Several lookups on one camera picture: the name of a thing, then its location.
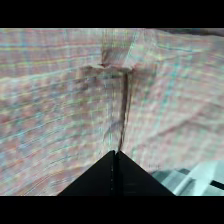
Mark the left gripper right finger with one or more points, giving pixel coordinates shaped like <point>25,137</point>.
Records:
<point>136,181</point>

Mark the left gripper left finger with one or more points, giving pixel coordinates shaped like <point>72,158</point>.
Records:
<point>100,180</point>

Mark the checked shirt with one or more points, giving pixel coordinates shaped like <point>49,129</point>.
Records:
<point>66,106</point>

